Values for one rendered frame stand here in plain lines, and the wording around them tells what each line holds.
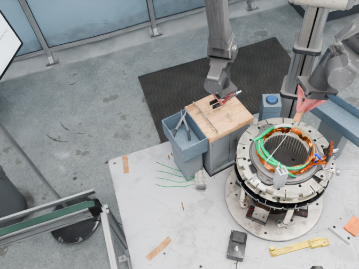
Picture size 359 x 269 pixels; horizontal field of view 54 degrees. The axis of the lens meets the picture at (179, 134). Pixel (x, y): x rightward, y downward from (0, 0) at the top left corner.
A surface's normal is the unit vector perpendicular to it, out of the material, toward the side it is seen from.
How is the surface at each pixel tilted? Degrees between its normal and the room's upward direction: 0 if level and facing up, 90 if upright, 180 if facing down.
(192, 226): 0
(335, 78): 77
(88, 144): 0
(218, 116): 0
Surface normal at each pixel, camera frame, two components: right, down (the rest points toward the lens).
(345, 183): -0.08, -0.59
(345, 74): -0.18, 0.65
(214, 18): -0.29, 0.91
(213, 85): -0.33, 0.79
